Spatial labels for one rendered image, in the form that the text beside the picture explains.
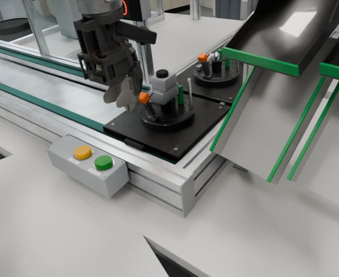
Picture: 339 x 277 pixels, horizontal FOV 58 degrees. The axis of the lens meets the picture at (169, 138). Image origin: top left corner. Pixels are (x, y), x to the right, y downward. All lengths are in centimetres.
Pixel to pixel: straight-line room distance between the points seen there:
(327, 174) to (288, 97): 15
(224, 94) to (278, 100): 29
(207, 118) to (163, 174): 21
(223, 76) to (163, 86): 26
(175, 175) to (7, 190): 46
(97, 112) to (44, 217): 36
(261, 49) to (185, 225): 38
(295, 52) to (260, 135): 17
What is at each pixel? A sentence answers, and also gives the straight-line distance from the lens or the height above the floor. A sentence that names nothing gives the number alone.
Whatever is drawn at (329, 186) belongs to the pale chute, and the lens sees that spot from 58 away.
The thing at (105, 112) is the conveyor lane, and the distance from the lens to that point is 96.
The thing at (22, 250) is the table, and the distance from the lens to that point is 74.
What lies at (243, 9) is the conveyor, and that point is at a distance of 191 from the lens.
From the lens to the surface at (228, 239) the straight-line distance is 65.
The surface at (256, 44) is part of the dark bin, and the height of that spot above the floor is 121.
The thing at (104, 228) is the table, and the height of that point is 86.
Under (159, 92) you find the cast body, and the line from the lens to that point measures 73.
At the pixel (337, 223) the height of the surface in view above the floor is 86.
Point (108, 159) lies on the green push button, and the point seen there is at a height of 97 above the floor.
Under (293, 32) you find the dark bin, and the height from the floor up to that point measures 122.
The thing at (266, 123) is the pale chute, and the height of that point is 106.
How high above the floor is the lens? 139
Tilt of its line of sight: 37 degrees down
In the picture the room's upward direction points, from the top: 6 degrees counter-clockwise
